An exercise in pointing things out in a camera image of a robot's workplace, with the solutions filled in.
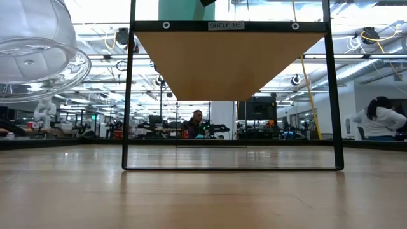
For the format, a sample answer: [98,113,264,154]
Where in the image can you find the white shelf label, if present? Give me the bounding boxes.
[207,20,245,31]

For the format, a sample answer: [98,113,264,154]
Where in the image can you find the black monitor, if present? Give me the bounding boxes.
[237,93,278,121]

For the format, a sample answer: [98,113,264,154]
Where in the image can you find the person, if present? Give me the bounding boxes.
[183,109,207,140]
[351,96,407,142]

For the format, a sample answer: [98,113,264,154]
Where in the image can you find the clear glass cup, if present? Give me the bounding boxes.
[0,0,92,104]

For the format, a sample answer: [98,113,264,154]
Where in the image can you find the yellow cable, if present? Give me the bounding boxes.
[300,55,322,141]

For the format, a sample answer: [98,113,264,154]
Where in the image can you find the wooden shelf with black frame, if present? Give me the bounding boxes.
[121,0,345,172]

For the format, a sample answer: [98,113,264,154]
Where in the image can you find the cyan mug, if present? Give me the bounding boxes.
[158,0,216,22]

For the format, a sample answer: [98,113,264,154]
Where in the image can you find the black table frame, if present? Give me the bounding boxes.
[0,137,407,152]

